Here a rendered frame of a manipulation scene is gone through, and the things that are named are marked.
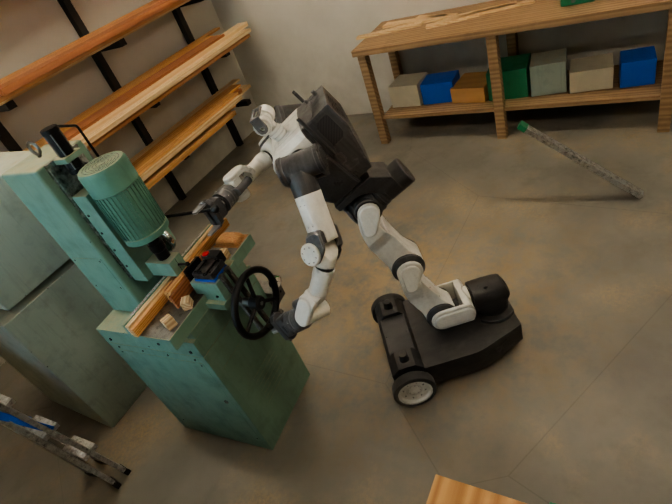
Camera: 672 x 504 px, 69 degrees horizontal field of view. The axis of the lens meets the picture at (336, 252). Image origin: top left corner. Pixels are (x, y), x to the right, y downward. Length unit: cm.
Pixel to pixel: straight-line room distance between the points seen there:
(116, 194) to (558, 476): 191
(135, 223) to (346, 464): 135
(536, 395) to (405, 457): 63
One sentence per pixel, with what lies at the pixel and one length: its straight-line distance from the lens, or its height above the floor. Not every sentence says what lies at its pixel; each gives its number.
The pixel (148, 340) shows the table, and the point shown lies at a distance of 196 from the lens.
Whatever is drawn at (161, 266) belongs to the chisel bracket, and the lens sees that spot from 203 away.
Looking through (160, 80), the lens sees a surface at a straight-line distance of 443.
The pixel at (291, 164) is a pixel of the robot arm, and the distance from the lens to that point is 153.
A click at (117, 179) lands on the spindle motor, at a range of 181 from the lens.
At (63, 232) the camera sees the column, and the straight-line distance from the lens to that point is 214.
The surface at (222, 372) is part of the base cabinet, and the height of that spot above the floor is 58.
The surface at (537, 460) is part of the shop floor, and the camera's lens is 223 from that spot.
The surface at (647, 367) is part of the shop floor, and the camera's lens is 250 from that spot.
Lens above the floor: 199
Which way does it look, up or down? 36 degrees down
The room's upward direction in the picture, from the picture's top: 22 degrees counter-clockwise
